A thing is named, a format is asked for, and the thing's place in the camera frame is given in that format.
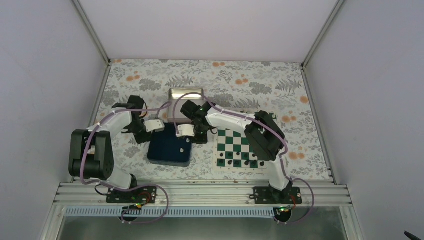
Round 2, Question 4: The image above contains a blue square tray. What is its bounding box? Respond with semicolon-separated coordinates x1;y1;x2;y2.
147;123;193;168

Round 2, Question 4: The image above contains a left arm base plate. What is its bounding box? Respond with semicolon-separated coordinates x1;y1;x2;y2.
105;186;157;205

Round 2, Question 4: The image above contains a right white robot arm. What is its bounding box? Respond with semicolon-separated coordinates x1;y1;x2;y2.
175;100;293;204

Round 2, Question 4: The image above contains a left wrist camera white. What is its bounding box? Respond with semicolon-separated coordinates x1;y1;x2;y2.
144;119;165;133

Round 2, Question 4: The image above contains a black chess pieces row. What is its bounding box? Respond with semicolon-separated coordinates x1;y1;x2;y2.
215;151;267;170

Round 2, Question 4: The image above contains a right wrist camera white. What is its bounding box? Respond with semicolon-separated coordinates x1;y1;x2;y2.
176;124;196;137

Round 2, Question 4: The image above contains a floral patterned table mat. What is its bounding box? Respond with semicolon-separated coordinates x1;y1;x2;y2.
96;59;330;181

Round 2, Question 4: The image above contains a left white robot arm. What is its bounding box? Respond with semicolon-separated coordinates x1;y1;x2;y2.
68;95;152;203

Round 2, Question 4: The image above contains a silver metal tin tray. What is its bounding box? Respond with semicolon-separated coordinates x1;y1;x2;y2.
167;87;206;124

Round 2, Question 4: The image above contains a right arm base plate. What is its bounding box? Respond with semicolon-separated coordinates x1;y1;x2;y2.
249;186;303;205

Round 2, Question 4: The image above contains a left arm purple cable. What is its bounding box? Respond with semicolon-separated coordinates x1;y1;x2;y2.
79;100;173;225

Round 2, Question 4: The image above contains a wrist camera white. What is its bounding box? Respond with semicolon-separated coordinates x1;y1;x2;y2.
176;124;196;137
144;119;165;133

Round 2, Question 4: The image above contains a green white chess board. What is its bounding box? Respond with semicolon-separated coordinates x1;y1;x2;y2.
210;111;287;173

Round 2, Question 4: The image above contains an aluminium rail frame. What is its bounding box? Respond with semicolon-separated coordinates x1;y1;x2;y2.
53;181;352;218

